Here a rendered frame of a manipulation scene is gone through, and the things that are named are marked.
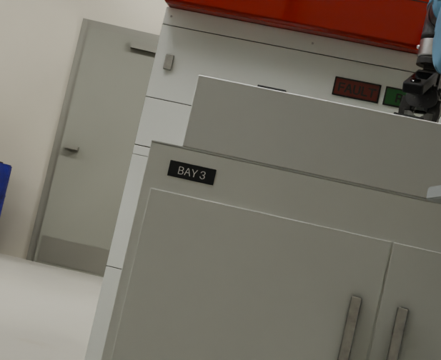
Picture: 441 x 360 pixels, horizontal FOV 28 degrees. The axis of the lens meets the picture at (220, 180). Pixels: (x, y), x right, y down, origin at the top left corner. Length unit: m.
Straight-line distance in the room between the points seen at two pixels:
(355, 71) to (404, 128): 0.67
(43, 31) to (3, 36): 0.35
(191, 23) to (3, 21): 5.92
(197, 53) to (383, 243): 0.92
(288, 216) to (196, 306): 0.24
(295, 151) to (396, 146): 0.18
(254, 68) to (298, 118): 0.68
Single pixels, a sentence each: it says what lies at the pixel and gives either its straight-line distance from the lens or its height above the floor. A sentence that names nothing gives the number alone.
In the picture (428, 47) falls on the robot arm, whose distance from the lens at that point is 2.07.
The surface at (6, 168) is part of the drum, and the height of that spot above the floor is 0.73.
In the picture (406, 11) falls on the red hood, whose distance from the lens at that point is 2.31.
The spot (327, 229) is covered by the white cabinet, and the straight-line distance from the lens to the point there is 1.65.
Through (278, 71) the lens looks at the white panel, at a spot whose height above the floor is 1.11.
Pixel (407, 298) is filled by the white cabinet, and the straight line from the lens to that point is 1.66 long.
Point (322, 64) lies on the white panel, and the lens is 2.33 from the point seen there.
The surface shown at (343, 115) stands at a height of 0.94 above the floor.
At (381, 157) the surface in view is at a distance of 1.66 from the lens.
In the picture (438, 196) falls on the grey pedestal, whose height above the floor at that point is 0.80.
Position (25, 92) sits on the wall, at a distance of 8.09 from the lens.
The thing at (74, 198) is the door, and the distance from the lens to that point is 7.88.
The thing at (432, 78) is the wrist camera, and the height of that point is 1.11.
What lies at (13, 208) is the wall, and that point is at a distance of 8.03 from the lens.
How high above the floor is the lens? 0.70
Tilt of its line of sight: 3 degrees up
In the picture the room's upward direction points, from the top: 13 degrees clockwise
